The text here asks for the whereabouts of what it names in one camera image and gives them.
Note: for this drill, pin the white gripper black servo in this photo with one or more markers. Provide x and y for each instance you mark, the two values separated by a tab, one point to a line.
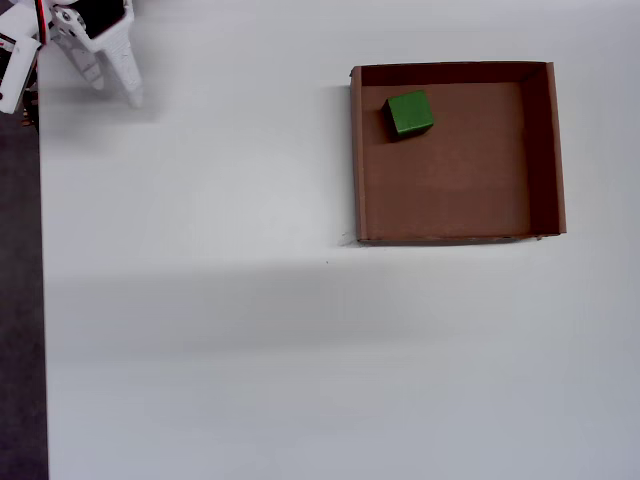
114	44

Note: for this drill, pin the green cube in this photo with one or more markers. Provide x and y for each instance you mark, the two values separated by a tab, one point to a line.
410	112

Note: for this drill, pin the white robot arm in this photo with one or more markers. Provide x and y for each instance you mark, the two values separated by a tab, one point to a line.
15	20

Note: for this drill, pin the brown cardboard box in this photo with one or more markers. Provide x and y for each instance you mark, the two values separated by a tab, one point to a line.
450	190

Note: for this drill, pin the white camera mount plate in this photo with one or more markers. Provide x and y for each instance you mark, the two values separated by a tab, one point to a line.
17	75

